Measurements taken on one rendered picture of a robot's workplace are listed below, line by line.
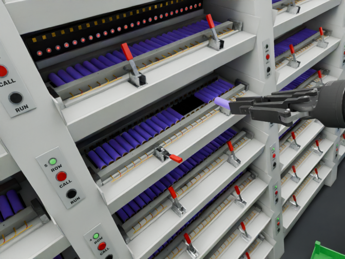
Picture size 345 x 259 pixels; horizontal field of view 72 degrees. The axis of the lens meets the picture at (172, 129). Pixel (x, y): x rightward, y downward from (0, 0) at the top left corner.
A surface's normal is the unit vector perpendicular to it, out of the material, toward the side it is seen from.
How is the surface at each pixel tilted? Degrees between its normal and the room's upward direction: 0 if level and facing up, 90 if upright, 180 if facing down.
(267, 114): 91
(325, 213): 0
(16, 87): 90
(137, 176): 20
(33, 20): 110
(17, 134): 90
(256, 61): 90
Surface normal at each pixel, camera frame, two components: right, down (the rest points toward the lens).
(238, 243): 0.00, -0.73
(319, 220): -0.24, -0.86
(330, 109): -0.82, 0.27
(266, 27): 0.63, 0.21
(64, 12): 0.68, 0.50
